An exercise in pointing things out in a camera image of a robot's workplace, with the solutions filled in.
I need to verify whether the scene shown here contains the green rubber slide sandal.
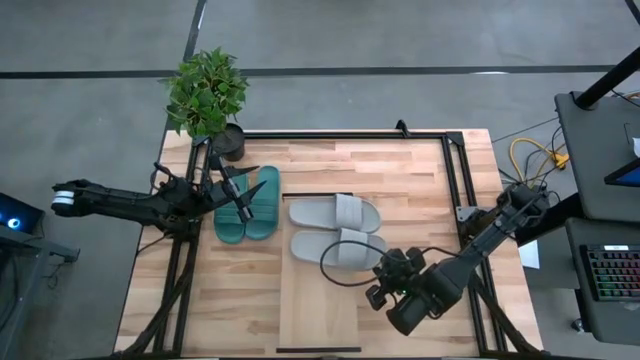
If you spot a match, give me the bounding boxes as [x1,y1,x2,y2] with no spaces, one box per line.
[243,165,282,242]
[213,172,251,246]

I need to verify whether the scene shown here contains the grey metal stand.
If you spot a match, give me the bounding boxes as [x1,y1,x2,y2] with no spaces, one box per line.
[0,227,81,360]

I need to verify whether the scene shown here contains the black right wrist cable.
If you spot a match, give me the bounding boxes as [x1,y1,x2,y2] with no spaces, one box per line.
[318,239,396,289]

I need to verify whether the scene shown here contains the yellow cable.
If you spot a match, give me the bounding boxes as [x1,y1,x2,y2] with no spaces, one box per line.
[508,137,571,185]

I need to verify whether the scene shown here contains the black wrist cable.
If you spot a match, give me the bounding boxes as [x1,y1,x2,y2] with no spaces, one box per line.
[148,160,211,196]
[318,239,396,289]

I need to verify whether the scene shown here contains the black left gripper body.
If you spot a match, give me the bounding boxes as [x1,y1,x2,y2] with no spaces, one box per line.
[198,152,255,225]

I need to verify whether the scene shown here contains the blue lit screen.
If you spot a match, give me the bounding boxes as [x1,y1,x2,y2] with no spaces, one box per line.
[603,157,640,188]

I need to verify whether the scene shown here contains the grey metal mounting plate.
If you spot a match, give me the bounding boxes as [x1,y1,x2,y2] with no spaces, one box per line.
[455,204,484,225]

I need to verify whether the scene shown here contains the grey rubber slide sandal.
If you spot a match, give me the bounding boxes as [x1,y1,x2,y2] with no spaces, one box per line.
[288,193,383,235]
[289,228,389,273]

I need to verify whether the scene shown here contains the black desk support beam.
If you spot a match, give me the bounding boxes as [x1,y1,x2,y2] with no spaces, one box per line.
[513,192,586,247]

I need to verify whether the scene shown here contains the black computer with blue light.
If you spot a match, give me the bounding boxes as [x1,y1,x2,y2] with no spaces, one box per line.
[0,191,46,236]

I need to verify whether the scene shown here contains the black pole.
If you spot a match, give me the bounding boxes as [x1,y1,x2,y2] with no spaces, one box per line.
[572,46,640,111]

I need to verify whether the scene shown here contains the backlit rainbow keyboard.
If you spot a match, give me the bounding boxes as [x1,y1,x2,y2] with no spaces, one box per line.
[578,243,640,303]

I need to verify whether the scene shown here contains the black aluminium table frame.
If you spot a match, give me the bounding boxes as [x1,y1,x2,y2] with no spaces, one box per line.
[113,128,549,360]

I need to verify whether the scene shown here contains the grey desk top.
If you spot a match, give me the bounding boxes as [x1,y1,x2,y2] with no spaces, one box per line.
[553,90,640,224]

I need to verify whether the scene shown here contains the white paper sheet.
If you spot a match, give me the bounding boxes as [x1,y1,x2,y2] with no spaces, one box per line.
[517,238,542,271]

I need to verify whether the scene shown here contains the black plant pot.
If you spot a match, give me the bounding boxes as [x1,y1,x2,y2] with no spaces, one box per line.
[211,123,247,163]

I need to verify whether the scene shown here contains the grey keyboard desk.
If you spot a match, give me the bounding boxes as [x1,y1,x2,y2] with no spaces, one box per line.
[563,216,640,347]

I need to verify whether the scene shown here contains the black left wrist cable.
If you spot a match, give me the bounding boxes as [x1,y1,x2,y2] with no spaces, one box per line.
[148,160,211,196]

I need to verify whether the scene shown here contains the thin black floor cable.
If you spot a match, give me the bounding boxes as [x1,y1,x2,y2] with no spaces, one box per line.
[491,117,560,144]

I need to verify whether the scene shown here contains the green leafy plant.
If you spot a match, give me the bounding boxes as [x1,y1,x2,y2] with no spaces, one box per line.
[160,47,250,142]

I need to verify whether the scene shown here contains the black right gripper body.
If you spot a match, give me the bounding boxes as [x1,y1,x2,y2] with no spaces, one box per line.
[364,246,430,314]

